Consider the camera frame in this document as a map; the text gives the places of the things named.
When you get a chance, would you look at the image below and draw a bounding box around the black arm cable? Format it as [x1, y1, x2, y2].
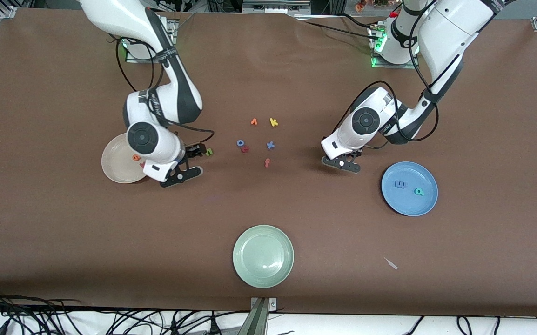
[115, 37, 215, 145]
[338, 0, 441, 149]

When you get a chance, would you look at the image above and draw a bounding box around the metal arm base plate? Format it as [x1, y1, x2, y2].
[370, 26, 420, 69]
[126, 19, 177, 64]

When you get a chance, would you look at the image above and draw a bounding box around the pale green plate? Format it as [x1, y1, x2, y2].
[232, 225, 295, 289]

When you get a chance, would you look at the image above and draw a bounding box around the orange brown decorative object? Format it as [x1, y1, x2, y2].
[355, 0, 390, 13]

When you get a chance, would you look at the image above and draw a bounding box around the thin black table cable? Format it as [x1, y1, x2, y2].
[303, 20, 381, 42]

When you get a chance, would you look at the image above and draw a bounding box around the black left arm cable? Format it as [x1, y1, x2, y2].
[338, 0, 441, 149]

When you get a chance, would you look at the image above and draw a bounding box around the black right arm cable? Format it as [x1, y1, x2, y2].
[115, 37, 215, 145]

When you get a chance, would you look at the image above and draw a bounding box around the beige plate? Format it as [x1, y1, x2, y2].
[101, 134, 150, 184]

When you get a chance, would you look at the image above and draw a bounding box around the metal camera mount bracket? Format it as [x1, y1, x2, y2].
[237, 296, 278, 335]

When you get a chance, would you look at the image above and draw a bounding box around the black cable tangle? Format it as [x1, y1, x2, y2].
[0, 286, 236, 335]

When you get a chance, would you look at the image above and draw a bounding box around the silver metal rack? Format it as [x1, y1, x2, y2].
[243, 0, 311, 12]

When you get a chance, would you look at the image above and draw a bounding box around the blue plate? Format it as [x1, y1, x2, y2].
[381, 161, 438, 217]

